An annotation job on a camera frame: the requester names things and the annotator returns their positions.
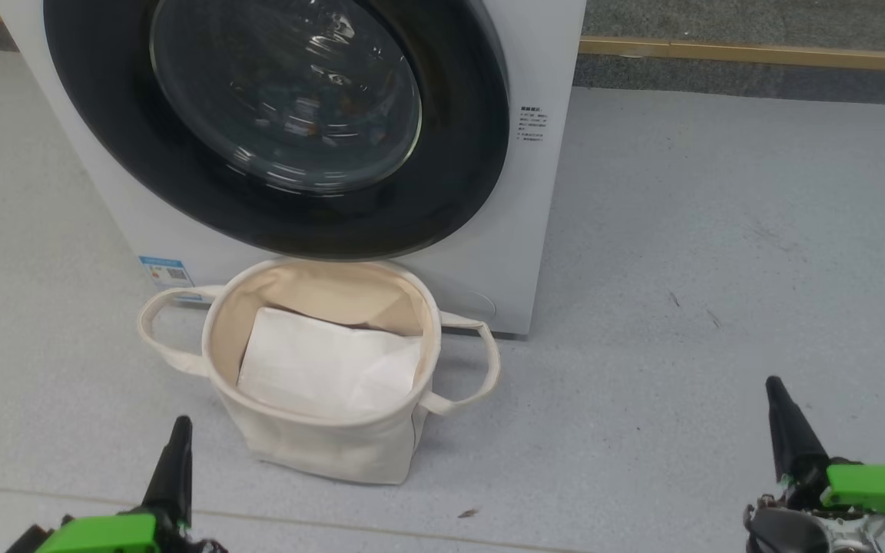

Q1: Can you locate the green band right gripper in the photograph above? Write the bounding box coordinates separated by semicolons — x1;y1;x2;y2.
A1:
744;376;885;553

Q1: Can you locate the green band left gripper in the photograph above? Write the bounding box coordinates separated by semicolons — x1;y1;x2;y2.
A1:
35;416;228;553

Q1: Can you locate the white front-load washing machine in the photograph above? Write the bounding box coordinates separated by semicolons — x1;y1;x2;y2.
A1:
0;0;588;336

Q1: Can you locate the black text notice label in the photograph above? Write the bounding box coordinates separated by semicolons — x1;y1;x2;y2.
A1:
518;106;547;145

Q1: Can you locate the cream canvas laundry basket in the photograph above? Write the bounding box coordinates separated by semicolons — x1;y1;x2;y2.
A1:
138;259;501;486

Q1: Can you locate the washing machine glass door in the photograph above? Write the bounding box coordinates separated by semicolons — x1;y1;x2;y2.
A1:
43;0;510;260

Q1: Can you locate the blue energy label sticker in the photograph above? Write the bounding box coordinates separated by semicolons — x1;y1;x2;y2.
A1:
139;256;201;300

